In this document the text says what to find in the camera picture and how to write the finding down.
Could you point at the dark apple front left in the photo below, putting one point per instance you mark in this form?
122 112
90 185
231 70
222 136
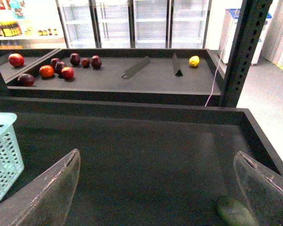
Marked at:
25 80

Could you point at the black upper right tray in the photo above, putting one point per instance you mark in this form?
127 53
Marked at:
155 83

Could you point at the black triangular divider right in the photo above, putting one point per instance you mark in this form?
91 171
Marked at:
176 66

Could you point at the light blue plastic basket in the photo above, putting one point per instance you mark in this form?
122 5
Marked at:
11 163

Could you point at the black tray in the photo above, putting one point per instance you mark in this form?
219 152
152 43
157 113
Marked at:
8 72
141 164
155 83

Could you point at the glass door refrigerator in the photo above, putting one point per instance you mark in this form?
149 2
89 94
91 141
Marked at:
134 23

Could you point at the dark apple centre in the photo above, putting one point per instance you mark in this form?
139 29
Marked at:
59 66

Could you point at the dark apple right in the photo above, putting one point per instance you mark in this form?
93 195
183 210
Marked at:
96 62

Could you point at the small dark red apple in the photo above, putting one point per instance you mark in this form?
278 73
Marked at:
85 62

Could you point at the shelf with bottles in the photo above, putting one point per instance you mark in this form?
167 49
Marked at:
30 24

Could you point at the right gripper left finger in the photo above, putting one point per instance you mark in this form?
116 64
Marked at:
47 199

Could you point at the black rack post right side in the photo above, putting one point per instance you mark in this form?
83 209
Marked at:
250 24

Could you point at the yellow lemon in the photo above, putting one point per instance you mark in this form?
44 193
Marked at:
194 61

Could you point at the black lower tray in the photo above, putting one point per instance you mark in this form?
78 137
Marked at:
141 164

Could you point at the red apple front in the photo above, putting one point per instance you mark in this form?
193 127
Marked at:
67 73

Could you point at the dark apple back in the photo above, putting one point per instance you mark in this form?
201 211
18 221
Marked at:
75 59

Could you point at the orange fruit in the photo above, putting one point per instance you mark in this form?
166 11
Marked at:
46 71

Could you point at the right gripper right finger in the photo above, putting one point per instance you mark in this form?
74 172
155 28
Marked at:
262 189

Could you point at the red yellow apple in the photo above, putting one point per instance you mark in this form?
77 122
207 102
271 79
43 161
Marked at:
16 60

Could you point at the dark apple behind orange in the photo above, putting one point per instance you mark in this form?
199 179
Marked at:
54 61

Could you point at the black divider strip left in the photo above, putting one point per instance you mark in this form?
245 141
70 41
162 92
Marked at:
136 67

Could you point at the black upper left tray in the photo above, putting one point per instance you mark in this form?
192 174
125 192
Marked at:
8 72

